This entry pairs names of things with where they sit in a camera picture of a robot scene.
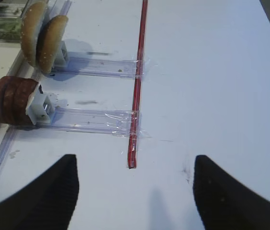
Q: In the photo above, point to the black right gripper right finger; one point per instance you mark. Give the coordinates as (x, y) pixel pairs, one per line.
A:
(224, 203)

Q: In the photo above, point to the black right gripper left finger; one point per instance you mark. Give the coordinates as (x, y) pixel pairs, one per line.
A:
(47, 203)

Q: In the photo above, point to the stack of dark meat slices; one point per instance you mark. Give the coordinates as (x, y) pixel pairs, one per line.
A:
(15, 93)

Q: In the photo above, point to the green lettuce in container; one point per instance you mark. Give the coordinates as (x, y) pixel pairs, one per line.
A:
(10, 31)

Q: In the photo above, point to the white pusher block lower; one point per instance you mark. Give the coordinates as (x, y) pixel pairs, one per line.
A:
(39, 107)

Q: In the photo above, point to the white pusher block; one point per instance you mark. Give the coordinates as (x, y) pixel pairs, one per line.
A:
(62, 57)
(39, 107)

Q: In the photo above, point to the clear channel lower right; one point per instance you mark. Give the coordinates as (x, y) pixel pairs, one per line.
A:
(113, 122)

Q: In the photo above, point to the clear channel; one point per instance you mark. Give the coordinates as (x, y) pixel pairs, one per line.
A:
(126, 69)
(113, 122)

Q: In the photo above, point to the white pusher block upper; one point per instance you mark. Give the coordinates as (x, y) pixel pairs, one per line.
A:
(62, 57)

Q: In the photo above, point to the clear channel upper right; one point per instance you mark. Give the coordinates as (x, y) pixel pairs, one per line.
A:
(126, 69)

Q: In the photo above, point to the sesame bun rear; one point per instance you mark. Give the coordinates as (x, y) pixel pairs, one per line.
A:
(48, 42)

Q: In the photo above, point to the sesame bun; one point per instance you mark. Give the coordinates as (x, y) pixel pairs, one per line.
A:
(31, 26)
(48, 42)

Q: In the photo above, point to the clear plastic container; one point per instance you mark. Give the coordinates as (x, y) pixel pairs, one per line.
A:
(11, 15)

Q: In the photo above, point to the sesame bun front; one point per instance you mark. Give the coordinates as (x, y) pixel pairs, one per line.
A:
(31, 26)

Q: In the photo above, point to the red plastic rail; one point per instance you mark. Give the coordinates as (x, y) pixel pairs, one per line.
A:
(134, 126)

